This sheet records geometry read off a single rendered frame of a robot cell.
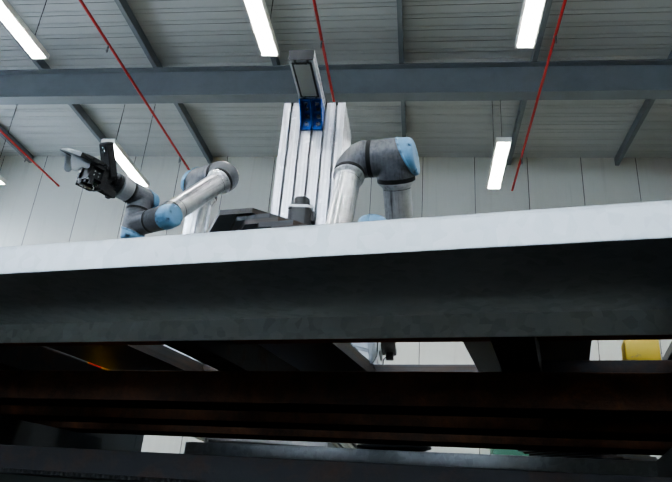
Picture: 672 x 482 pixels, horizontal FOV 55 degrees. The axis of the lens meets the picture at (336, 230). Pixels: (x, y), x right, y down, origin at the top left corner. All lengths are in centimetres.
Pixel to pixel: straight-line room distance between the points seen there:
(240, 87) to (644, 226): 1026
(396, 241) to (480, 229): 7
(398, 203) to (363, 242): 142
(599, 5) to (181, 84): 636
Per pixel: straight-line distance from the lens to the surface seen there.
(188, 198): 214
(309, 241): 56
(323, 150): 250
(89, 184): 212
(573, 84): 1048
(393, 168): 192
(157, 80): 1124
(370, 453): 164
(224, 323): 87
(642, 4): 1022
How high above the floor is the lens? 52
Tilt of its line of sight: 24 degrees up
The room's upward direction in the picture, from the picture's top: 5 degrees clockwise
